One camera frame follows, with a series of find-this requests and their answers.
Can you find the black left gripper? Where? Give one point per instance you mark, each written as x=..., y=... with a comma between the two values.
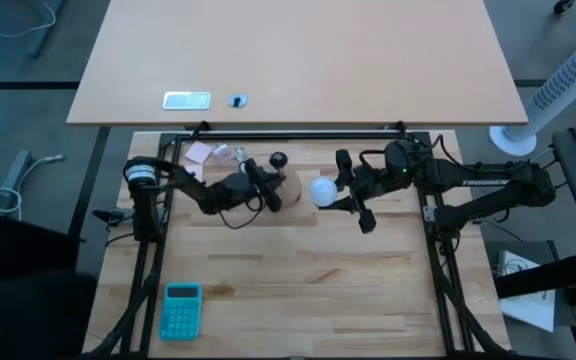
x=240, y=190

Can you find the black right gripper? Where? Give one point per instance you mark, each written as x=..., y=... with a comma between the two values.
x=373, y=181

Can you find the wooden base table lamp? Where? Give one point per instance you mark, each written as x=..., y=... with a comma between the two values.
x=293, y=190

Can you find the white lightbulb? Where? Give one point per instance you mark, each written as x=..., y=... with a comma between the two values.
x=323, y=191

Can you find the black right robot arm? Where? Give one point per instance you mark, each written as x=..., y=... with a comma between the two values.
x=483, y=182

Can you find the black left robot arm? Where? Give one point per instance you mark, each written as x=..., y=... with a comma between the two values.
x=188, y=182

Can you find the small clear plastic wrapper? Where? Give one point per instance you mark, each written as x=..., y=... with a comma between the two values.
x=241, y=154

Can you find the clear plastic packet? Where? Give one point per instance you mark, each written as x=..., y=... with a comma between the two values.
x=223, y=154

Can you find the pale pink sticky note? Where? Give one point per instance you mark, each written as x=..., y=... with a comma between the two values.
x=194, y=171

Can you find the pink sticky note pad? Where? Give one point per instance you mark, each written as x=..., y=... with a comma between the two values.
x=199, y=152

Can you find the round desk grommet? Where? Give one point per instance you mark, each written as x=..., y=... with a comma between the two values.
x=238, y=100

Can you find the silver desk plate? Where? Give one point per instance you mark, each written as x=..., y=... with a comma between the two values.
x=186, y=100

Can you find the beige desk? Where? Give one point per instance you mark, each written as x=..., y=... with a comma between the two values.
x=298, y=60

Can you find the teal calculator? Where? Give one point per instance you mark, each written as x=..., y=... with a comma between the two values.
x=181, y=312

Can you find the white paper sheet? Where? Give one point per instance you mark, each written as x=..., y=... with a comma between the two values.
x=533, y=310

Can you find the white tower fan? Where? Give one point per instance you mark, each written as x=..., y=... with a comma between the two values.
x=558, y=85

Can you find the grey desk leg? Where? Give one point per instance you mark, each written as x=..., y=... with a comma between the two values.
x=18, y=170

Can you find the person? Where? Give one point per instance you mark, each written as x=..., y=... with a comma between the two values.
x=18, y=300

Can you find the black chair caster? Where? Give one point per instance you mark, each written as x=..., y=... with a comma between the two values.
x=564, y=6

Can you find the black aluminium table frame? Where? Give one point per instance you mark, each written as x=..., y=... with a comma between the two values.
x=288, y=135

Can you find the black clamp mount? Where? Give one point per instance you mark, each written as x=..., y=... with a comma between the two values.
x=113, y=216

